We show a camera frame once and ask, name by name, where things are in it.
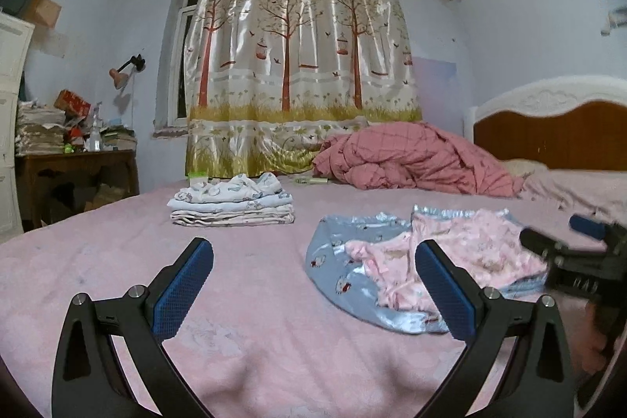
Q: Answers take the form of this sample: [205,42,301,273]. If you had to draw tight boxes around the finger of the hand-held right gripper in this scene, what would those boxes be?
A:
[519,227,565,261]
[569,214,611,242]

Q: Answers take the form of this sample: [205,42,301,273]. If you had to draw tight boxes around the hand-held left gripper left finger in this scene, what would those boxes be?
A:
[50,237,215,418]

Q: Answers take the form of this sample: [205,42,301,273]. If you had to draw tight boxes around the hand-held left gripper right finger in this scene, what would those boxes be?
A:
[414,239,575,418]

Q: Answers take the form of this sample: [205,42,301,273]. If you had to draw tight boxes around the pink print pants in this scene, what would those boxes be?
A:
[344,208,549,314]

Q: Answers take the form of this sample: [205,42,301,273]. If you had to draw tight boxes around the white cat-print pants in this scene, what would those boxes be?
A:
[175,172,286,205]

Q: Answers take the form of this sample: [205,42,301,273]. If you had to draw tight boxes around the blue cat-print pants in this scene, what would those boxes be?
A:
[304,205,548,337]

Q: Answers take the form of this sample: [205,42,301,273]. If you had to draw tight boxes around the person's right hand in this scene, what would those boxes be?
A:
[573,300,614,376]

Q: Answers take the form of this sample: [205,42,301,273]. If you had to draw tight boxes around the beige pillow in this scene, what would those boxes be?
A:
[502,158,553,180]

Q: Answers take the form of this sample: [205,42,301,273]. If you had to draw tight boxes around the pink bed sheet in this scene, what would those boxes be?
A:
[0,167,627,418]

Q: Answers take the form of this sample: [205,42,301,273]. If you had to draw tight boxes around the white and wooden headboard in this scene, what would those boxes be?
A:
[465,75,627,172]

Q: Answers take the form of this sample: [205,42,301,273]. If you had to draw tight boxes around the pink plaid quilt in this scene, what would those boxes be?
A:
[312,121,526,199]

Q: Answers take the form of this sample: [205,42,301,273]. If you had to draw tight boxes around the low stack of papers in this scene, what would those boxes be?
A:
[100,124,138,153]

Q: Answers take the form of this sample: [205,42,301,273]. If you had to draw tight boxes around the dark wooden desk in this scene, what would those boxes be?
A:
[14,148,141,231]

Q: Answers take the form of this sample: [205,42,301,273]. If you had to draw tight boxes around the clear bottle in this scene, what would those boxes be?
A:
[88,102,105,154]

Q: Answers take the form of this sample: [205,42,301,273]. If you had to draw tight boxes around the tall stack of papers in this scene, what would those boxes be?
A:
[16,97,68,155]

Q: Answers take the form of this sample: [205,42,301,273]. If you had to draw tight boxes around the red box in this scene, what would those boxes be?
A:
[54,89,94,118]

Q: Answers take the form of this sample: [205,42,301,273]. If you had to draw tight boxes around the pink desk lamp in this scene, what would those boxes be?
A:
[109,53,149,92]

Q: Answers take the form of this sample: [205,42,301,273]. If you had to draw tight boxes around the window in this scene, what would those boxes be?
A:
[154,0,222,141]

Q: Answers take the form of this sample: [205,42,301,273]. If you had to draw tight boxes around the white drawer cabinet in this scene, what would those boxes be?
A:
[0,11,37,246]

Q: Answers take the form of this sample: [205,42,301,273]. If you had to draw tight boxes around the tree-print curtain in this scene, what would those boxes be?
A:
[183,0,425,180]

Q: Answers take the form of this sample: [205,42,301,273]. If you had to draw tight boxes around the cardboard box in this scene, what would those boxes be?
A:
[22,0,63,28]

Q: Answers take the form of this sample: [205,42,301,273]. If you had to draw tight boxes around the pale wall sticker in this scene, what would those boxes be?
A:
[600,7,627,38]

